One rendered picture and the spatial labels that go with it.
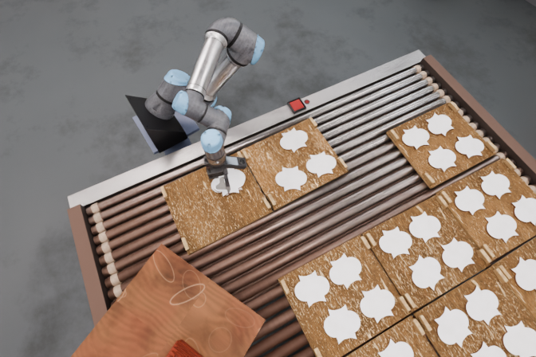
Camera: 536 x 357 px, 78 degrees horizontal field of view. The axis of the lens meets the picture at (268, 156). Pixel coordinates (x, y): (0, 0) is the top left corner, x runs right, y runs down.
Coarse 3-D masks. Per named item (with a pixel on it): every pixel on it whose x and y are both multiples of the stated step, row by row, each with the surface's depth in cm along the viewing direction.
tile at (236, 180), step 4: (228, 172) 155; (232, 172) 155; (220, 176) 154; (228, 176) 154; (232, 176) 154; (236, 176) 154; (240, 176) 154; (216, 180) 153; (224, 180) 153; (232, 180) 153; (236, 180) 153; (240, 180) 153; (244, 180) 153; (212, 184) 152; (216, 184) 152; (232, 184) 152; (236, 184) 152; (240, 184) 152; (232, 188) 151; (236, 188) 151; (224, 192) 150; (232, 192) 150; (236, 192) 150
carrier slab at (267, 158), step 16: (288, 128) 170; (304, 128) 170; (256, 144) 166; (272, 144) 166; (320, 144) 166; (256, 160) 161; (272, 160) 161; (288, 160) 161; (304, 160) 161; (336, 160) 161; (256, 176) 157; (272, 176) 157; (320, 176) 157; (336, 176) 157; (272, 192) 154; (288, 192) 154; (304, 192) 154
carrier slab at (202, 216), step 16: (192, 176) 157; (176, 192) 154; (192, 192) 154; (208, 192) 154; (240, 192) 154; (256, 192) 154; (176, 208) 150; (192, 208) 150; (208, 208) 150; (224, 208) 150; (240, 208) 150; (256, 208) 150; (176, 224) 147; (192, 224) 147; (208, 224) 147; (224, 224) 147; (240, 224) 147; (192, 240) 143; (208, 240) 143
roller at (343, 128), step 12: (432, 84) 185; (408, 96) 182; (420, 96) 184; (384, 108) 178; (360, 120) 174; (336, 132) 171; (144, 216) 150; (156, 216) 151; (120, 228) 147; (132, 228) 149; (96, 240) 145; (108, 240) 147
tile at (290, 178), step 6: (282, 168) 158; (288, 168) 158; (294, 168) 158; (282, 174) 157; (288, 174) 157; (294, 174) 157; (300, 174) 157; (276, 180) 156; (282, 180) 156; (288, 180) 156; (294, 180) 156; (300, 180) 156; (282, 186) 155; (288, 186) 154; (294, 186) 154
